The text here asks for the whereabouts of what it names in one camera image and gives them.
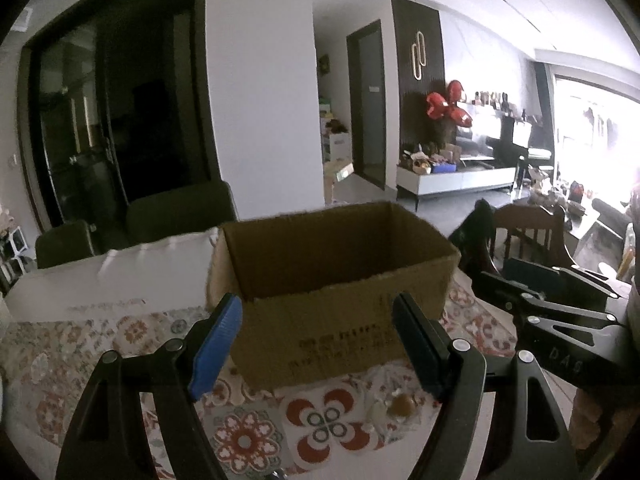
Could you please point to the blue box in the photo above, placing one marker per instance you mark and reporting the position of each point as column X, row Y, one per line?
column 443, row 167

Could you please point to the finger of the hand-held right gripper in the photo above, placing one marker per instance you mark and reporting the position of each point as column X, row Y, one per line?
column 540, row 275
column 505, row 292

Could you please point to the dark glass sliding door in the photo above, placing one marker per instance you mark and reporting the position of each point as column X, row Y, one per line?
column 100, row 110

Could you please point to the brown cardboard box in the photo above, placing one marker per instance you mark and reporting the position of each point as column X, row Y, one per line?
column 320, row 330

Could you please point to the red foil balloon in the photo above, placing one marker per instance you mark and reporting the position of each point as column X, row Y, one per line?
column 440, row 102

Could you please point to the looped wall lamp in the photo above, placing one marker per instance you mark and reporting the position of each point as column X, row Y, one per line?
column 417, row 56

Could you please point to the row of shelf figurines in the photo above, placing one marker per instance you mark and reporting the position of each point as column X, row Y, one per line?
column 500, row 100

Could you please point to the gift basket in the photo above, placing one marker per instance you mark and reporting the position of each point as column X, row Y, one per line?
column 415, row 160

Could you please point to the dark slatted wall panel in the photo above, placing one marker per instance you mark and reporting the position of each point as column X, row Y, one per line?
column 400, row 60

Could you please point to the stacked storage boxes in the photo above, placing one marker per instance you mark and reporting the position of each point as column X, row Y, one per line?
column 336, row 145

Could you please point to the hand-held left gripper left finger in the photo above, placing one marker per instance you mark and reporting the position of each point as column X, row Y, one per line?
column 215, row 345

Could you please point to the wooden slatted chair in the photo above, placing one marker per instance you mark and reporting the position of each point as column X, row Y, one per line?
column 530, row 230

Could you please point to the ceiling vent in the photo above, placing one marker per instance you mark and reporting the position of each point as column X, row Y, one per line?
column 22, row 19

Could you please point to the person's right forearm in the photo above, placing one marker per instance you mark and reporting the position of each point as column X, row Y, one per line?
column 592, row 425

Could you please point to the dark cloth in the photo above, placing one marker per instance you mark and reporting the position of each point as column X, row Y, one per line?
column 475, row 235

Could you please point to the small wall picture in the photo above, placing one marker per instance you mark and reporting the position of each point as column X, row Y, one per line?
column 325, row 63

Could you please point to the white low cabinet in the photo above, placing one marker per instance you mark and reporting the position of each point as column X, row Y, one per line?
column 450, row 182

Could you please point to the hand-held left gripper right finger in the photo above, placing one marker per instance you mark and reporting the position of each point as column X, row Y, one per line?
column 417, row 345

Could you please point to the small round brown snack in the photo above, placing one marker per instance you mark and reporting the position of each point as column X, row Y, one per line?
column 402, row 406

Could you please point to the white cube shelf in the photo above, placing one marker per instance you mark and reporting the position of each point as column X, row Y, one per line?
column 12, row 250

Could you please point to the cluttered coffee table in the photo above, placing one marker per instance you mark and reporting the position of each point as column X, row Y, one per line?
column 575, row 205

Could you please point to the black piano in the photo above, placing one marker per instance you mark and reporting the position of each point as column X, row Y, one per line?
column 515, row 145

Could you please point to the dark curtain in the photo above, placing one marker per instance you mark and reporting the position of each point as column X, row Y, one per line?
column 545, row 110

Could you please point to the grey interior door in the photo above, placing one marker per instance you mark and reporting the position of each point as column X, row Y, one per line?
column 367, row 105

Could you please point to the dark upholstered chair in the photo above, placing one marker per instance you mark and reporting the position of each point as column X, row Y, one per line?
column 65, row 242
column 180, row 212

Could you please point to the tile-patterned white tablecloth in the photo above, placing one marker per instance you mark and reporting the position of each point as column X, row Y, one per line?
column 75, row 285

